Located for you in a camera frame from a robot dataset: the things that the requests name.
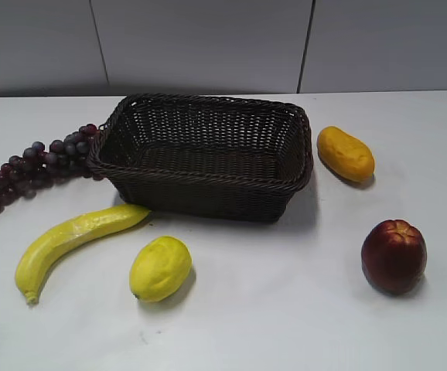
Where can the red apple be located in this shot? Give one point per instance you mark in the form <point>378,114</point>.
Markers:
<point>394,257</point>

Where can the dark woven rectangular basket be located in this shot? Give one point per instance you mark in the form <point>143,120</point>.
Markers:
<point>217,157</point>

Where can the yellow lemon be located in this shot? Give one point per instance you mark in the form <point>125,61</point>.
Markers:
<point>160,269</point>

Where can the orange-yellow mango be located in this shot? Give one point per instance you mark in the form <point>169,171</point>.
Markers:
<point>346,155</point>

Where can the purple grape bunch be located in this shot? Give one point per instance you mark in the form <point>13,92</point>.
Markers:
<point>41,167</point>

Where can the yellow banana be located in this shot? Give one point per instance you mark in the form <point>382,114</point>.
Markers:
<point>43,253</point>

